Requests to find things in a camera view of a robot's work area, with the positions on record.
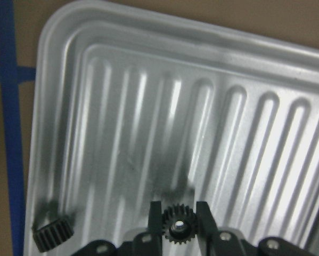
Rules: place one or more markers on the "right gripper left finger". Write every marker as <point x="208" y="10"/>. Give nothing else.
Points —
<point x="155" y="218"/>

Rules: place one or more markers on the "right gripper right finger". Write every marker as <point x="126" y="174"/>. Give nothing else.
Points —
<point x="206" y="223"/>

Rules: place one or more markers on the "black bearing gear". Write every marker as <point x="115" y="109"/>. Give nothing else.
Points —
<point x="179" y="224"/>

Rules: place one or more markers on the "black gear lying sideways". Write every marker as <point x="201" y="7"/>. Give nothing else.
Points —
<point x="50" y="231"/>

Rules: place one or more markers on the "silver ribbed metal tray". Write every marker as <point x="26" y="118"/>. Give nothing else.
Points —
<point x="133" y="106"/>

